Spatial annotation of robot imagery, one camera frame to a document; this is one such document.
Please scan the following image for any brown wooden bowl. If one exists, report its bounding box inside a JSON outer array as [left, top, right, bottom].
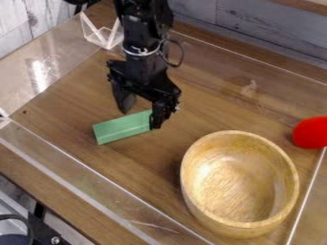
[[180, 130, 300, 238]]

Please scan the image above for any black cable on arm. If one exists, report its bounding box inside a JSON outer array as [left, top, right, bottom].
[[157, 37, 185, 69]]

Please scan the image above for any clear acrylic corner bracket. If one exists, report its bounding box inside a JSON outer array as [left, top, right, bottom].
[[79, 12, 124, 51]]

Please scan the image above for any black device with cable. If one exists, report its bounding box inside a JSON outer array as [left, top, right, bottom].
[[0, 213, 72, 245]]

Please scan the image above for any red fuzzy ball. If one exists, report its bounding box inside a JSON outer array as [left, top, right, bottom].
[[292, 116, 327, 149]]

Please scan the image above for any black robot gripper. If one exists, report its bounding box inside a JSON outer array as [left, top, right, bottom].
[[107, 55, 181, 129]]

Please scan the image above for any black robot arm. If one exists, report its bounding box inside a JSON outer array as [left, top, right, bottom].
[[107, 0, 184, 129]]

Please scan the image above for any green rectangular block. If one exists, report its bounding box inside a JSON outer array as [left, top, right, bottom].
[[92, 110, 152, 145]]

